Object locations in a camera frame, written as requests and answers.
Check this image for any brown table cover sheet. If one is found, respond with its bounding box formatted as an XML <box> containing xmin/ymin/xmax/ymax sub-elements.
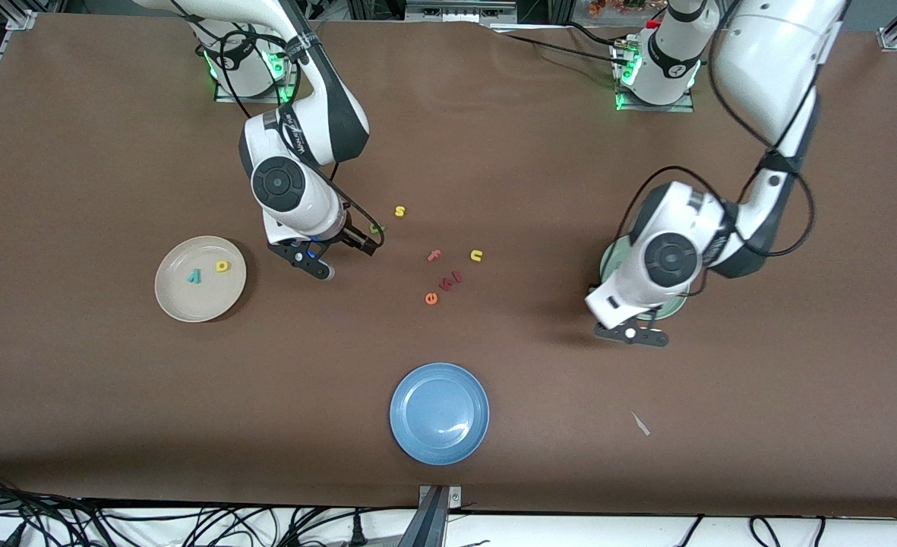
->
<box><xmin>0</xmin><ymin>15</ymin><xmax>897</xmax><ymax>519</ymax></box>

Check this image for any beige brown plate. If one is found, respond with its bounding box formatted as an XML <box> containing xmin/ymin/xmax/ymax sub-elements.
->
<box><xmin>153</xmin><ymin>235</ymin><xmax>248</xmax><ymax>324</ymax></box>

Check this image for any grey box device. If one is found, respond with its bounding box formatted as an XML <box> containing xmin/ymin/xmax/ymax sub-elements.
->
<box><xmin>405</xmin><ymin>0</ymin><xmax>517</xmax><ymax>24</ymax></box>

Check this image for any pale green plate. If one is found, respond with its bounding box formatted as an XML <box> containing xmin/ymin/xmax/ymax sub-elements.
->
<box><xmin>599</xmin><ymin>237</ymin><xmax>688</xmax><ymax>321</ymax></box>

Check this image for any black base supply cable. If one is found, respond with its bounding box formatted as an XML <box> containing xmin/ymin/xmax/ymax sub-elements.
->
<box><xmin>562</xmin><ymin>21</ymin><xmax>631</xmax><ymax>48</ymax></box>
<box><xmin>494</xmin><ymin>32</ymin><xmax>630</xmax><ymax>68</ymax></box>

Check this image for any grey metal mount bracket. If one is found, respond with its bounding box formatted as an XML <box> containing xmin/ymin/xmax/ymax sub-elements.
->
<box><xmin>399</xmin><ymin>485</ymin><xmax>464</xmax><ymax>547</ymax></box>

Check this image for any black floor cable tangle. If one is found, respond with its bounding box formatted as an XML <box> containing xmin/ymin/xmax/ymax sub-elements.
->
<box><xmin>0</xmin><ymin>471</ymin><xmax>418</xmax><ymax>547</ymax></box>

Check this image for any blue plate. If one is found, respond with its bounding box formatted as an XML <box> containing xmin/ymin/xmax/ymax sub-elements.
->
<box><xmin>389</xmin><ymin>362</ymin><xmax>491</xmax><ymax>466</ymax></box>

